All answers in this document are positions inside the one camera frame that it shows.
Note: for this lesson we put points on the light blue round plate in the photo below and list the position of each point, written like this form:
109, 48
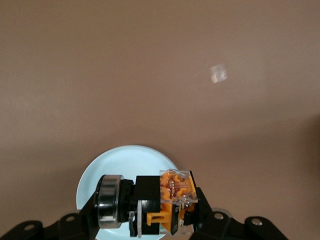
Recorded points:
125, 160

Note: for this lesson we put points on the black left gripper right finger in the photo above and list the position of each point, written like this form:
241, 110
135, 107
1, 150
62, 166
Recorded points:
215, 225

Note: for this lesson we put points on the orange and black push-button switch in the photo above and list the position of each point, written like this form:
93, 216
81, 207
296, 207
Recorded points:
147, 190

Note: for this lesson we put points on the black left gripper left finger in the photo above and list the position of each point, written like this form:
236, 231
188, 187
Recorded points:
75, 225

